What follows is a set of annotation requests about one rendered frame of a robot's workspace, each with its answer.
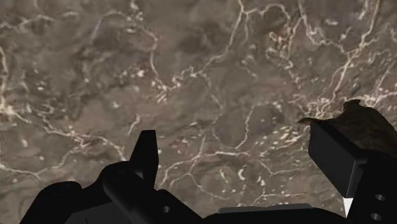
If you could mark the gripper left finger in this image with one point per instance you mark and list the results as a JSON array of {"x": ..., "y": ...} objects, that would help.
[{"x": 136, "y": 189}]

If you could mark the dark brown irregular object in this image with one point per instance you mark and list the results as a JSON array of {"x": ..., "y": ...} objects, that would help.
[{"x": 363, "y": 127}]

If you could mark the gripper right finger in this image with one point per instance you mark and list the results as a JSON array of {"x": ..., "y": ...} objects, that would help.
[{"x": 338, "y": 161}]

